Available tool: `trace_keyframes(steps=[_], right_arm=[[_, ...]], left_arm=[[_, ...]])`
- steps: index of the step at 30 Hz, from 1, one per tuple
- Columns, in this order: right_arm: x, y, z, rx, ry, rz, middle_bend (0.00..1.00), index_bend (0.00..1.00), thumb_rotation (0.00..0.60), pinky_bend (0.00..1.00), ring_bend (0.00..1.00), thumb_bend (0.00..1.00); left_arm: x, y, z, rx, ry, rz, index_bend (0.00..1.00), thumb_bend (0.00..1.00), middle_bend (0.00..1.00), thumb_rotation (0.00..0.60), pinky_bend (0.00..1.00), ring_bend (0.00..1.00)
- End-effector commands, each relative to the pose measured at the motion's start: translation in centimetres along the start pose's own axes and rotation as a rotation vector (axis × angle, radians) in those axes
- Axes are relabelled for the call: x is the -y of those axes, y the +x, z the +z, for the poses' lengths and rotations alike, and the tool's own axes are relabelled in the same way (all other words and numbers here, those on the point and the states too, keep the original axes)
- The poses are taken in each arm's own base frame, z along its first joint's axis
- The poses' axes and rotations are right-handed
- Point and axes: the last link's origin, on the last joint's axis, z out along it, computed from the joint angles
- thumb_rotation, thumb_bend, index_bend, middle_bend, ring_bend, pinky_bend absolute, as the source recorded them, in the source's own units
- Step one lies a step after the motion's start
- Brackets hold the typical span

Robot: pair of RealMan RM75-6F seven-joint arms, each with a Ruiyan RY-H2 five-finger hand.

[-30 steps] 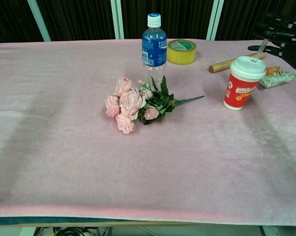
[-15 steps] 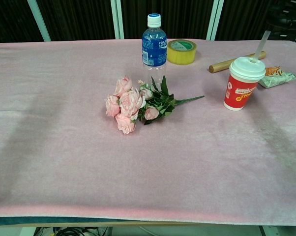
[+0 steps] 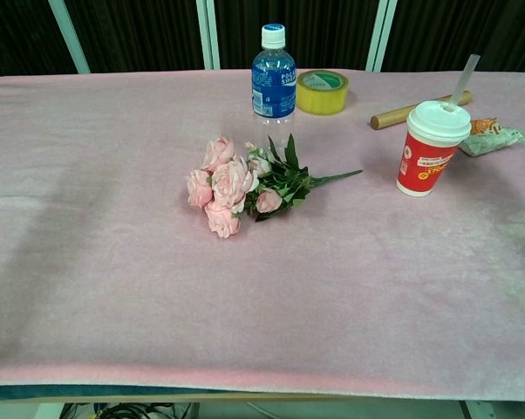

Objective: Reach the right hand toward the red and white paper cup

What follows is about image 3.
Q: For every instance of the translucent white straw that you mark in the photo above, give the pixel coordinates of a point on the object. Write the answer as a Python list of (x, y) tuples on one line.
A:
[(461, 82)]

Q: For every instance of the red white paper cup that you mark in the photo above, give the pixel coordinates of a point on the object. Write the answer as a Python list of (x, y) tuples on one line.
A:
[(424, 166)]

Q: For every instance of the pink artificial flower bouquet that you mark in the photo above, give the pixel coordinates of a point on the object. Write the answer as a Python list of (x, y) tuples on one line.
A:
[(229, 183)]

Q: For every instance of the yellow packing tape roll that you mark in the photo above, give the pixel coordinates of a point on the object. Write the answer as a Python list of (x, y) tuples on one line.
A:
[(321, 102)]

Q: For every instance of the clear bottle with blue label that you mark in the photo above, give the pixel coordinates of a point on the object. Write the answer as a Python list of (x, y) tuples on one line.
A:
[(273, 87)]

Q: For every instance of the pink table cloth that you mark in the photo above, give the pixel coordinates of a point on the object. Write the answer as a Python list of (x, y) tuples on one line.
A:
[(114, 262)]

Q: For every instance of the wooden rolling pin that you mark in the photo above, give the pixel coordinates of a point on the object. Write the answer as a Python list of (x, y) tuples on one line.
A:
[(391, 118)]

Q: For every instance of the crumpled snack packet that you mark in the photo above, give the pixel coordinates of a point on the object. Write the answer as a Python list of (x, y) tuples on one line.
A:
[(493, 139)]

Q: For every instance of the white partition post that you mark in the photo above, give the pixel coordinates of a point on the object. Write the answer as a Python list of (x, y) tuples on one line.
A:
[(70, 39), (381, 37), (208, 35)]

